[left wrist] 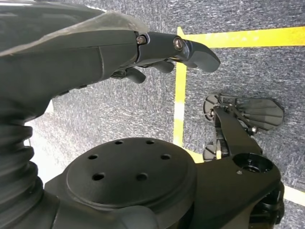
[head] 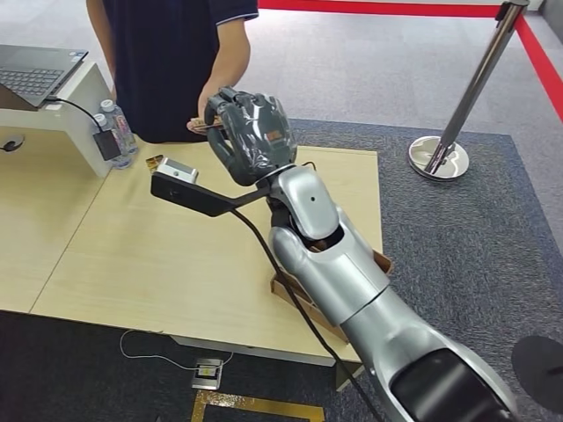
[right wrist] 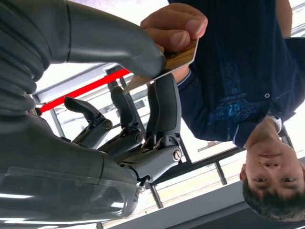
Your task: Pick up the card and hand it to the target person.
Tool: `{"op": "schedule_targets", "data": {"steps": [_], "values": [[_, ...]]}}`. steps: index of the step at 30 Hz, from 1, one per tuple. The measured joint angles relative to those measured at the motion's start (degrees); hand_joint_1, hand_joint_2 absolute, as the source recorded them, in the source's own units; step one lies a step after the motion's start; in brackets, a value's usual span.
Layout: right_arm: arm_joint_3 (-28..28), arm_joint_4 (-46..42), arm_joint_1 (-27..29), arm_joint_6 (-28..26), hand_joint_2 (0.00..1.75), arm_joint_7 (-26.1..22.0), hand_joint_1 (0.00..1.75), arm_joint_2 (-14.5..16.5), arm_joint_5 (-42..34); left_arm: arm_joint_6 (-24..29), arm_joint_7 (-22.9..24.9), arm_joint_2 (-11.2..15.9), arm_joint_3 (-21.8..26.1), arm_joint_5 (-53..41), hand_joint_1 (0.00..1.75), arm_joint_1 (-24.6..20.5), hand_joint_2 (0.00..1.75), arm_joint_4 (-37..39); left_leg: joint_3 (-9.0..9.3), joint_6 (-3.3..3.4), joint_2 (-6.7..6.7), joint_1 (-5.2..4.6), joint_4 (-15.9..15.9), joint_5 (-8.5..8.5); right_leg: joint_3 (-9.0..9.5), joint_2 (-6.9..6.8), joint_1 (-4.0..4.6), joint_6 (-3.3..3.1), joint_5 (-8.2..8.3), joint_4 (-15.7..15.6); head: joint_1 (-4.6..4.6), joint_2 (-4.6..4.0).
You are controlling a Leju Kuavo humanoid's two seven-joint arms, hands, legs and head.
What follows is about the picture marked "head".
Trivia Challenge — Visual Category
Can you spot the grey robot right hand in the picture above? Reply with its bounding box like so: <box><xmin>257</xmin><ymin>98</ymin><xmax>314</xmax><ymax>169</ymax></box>
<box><xmin>203</xmin><ymin>85</ymin><xmax>298</xmax><ymax>187</ymax></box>

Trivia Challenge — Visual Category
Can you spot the person's left hand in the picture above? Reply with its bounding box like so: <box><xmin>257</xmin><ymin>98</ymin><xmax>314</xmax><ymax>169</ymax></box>
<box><xmin>186</xmin><ymin>87</ymin><xmax>225</xmax><ymax>138</ymax></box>

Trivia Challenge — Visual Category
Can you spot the gold patterned card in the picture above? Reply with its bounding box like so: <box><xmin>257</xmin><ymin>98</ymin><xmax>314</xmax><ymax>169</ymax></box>
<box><xmin>186</xmin><ymin>116</ymin><xmax>223</xmax><ymax>132</ymax></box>

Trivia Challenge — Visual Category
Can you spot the person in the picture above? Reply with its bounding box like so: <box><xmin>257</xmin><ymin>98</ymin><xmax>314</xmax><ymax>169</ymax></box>
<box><xmin>85</xmin><ymin>0</ymin><xmax>260</xmax><ymax>145</ymax></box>

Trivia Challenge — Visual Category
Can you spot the brown slotted card organizer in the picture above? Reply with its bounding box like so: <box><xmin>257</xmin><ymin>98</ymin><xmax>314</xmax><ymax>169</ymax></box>
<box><xmin>269</xmin><ymin>250</ymin><xmax>394</xmax><ymax>345</ymax></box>

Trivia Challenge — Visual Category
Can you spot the clear plastic water bottle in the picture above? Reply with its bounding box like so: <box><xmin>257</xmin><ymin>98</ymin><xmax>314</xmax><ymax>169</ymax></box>
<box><xmin>99</xmin><ymin>98</ymin><xmax>140</xmax><ymax>157</ymax></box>
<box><xmin>93</xmin><ymin>113</ymin><xmax>132</xmax><ymax>170</ymax></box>

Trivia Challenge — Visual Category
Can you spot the black power adapter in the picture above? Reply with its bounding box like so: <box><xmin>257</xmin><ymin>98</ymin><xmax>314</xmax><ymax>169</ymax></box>
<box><xmin>93</xmin><ymin>130</ymin><xmax>122</xmax><ymax>163</ymax></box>

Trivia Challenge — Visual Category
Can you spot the white laptop stand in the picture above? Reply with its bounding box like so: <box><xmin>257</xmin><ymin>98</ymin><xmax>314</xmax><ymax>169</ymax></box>
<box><xmin>0</xmin><ymin>61</ymin><xmax>116</xmax><ymax>179</ymax></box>

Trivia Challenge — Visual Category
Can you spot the red barrier belt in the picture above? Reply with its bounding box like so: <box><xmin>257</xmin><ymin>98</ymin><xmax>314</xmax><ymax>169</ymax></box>
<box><xmin>257</xmin><ymin>0</ymin><xmax>501</xmax><ymax>20</ymax></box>
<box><xmin>512</xmin><ymin>16</ymin><xmax>563</xmax><ymax>127</ymax></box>

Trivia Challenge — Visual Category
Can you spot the dark grey laptop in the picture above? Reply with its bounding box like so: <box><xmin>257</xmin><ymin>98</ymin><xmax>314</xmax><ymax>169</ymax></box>
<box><xmin>0</xmin><ymin>44</ymin><xmax>89</xmax><ymax>110</ymax></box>

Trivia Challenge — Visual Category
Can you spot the metal floor socket box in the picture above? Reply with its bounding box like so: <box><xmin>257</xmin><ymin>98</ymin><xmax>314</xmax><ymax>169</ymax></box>
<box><xmin>191</xmin><ymin>358</ymin><xmax>223</xmax><ymax>391</ymax></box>

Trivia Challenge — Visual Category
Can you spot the desk leg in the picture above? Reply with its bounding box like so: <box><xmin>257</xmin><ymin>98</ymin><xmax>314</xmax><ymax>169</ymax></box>
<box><xmin>334</xmin><ymin>363</ymin><xmax>366</xmax><ymax>392</ymax></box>

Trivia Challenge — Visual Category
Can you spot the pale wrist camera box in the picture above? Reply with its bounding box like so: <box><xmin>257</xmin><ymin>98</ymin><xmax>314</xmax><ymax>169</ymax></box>
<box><xmin>156</xmin><ymin>156</ymin><xmax>200</xmax><ymax>186</ymax></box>

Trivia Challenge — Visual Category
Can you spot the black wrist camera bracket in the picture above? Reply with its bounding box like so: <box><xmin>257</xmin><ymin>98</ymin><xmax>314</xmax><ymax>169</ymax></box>
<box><xmin>150</xmin><ymin>171</ymin><xmax>272</xmax><ymax>218</ymax></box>

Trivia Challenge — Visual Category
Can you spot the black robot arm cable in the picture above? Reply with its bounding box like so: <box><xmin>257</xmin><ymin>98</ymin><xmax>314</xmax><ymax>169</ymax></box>
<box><xmin>230</xmin><ymin>208</ymin><xmax>383</xmax><ymax>422</ymax></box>

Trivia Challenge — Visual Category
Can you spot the black laptop power cable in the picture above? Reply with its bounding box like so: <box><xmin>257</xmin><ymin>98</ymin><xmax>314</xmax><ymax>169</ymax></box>
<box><xmin>45</xmin><ymin>96</ymin><xmax>106</xmax><ymax>134</ymax></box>

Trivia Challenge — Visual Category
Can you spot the black desk cable grommet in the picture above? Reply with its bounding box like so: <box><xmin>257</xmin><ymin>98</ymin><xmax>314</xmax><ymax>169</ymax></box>
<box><xmin>0</xmin><ymin>134</ymin><xmax>26</xmax><ymax>155</ymax></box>

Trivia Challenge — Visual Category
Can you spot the thin white cable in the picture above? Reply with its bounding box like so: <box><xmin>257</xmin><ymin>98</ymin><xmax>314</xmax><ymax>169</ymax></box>
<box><xmin>119</xmin><ymin>329</ymin><xmax>235</xmax><ymax>373</ymax></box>

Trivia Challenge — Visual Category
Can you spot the gold floor tape frame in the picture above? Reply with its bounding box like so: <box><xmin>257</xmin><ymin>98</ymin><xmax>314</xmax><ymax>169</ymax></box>
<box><xmin>190</xmin><ymin>389</ymin><xmax>327</xmax><ymax>422</ymax></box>

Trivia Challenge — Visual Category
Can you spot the chrome stanchion post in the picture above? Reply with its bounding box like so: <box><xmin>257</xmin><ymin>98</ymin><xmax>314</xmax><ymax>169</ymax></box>
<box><xmin>408</xmin><ymin>0</ymin><xmax>530</xmax><ymax>184</ymax></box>

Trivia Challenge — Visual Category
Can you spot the black round base plate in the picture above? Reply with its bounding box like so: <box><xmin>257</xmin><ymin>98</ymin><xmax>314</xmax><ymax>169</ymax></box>
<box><xmin>511</xmin><ymin>336</ymin><xmax>563</xmax><ymax>416</ymax></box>

